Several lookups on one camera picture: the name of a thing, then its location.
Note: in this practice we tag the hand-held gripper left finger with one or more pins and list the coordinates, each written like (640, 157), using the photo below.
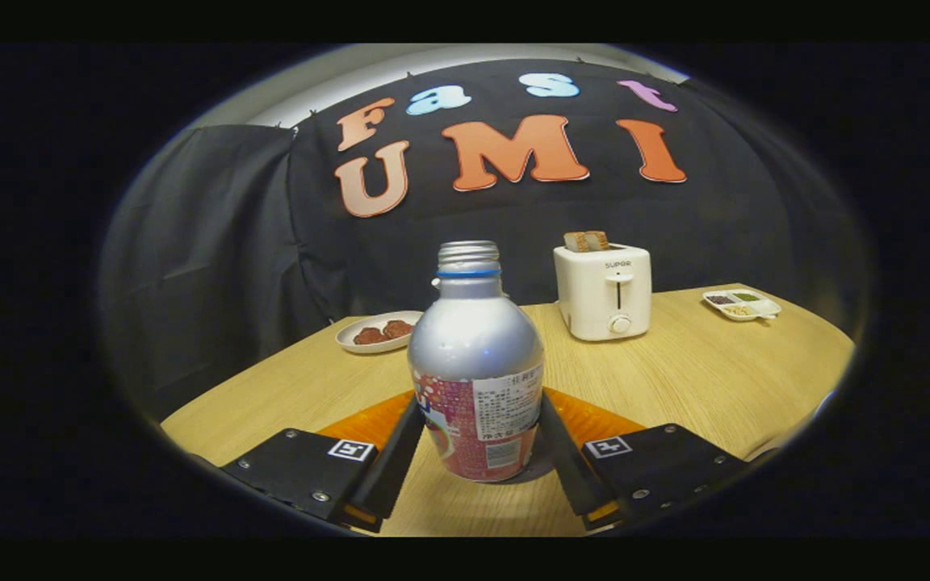
(396, 472)

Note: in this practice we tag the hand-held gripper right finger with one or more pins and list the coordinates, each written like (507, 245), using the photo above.
(570, 472)

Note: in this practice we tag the silver bottle with pink label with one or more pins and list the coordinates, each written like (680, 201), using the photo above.
(473, 347)

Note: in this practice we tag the white plate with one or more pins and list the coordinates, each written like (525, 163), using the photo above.
(352, 343)

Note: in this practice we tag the wooden table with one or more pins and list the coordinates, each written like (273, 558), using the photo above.
(675, 379)

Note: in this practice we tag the reddish brown food piece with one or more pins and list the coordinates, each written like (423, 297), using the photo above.
(368, 335)
(397, 328)

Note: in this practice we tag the white toaster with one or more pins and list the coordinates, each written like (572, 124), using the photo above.
(594, 298)

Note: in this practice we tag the toast slice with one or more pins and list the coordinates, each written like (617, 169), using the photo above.
(574, 241)
(596, 240)

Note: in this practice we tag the white divided dish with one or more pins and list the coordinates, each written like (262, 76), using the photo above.
(743, 305)

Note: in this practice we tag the black backdrop cloth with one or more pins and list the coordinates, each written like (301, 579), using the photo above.
(231, 242)

